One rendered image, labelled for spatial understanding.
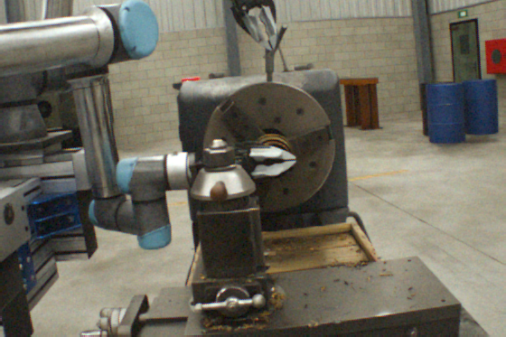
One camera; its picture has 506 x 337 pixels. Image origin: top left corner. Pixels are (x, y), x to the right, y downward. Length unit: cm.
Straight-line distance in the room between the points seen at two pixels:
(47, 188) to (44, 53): 50
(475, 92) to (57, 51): 767
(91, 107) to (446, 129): 673
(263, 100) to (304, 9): 1061
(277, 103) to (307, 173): 18
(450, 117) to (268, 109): 640
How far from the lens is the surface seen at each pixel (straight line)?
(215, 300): 59
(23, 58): 80
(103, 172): 107
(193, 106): 132
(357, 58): 1201
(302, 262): 98
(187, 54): 1109
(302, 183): 119
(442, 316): 62
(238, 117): 112
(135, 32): 92
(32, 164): 125
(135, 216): 102
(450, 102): 744
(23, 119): 126
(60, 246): 127
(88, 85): 105
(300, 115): 116
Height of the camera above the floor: 126
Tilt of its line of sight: 8 degrees down
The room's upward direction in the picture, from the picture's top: 5 degrees counter-clockwise
